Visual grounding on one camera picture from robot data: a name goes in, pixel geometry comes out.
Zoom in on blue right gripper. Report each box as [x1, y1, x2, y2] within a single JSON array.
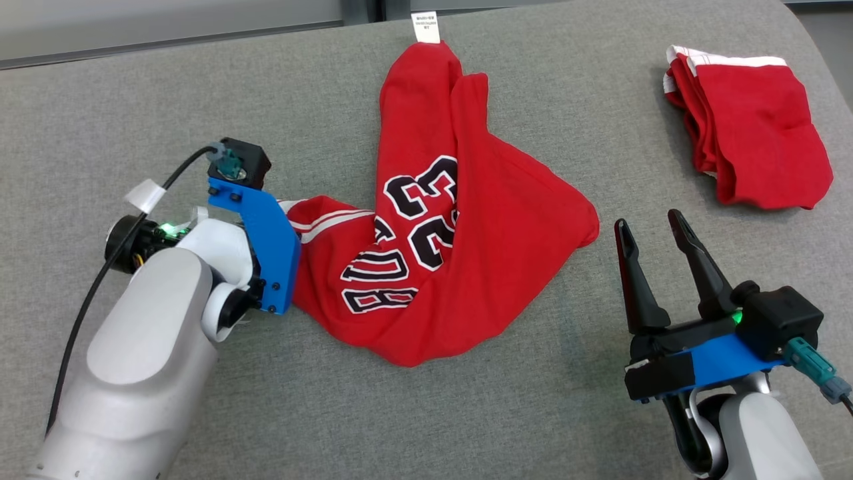
[[614, 209, 784, 404]]

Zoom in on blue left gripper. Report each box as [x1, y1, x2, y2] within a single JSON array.
[[207, 177, 303, 316]]

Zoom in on red shorts with white trim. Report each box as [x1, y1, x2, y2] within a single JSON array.
[[662, 45, 834, 211]]

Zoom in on red basketball jersey number 23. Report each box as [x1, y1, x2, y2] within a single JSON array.
[[276, 12, 601, 368]]

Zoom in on white tape cable tag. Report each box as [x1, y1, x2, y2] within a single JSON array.
[[124, 178, 166, 215]]

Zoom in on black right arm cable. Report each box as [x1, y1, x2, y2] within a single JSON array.
[[783, 336, 853, 419]]

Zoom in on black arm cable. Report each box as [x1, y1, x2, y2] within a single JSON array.
[[44, 142, 241, 437], [783, 336, 853, 419]]

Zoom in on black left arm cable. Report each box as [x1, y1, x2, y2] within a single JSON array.
[[44, 142, 241, 437]]

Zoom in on grey metal partition post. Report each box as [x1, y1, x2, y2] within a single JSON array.
[[341, 0, 413, 25]]

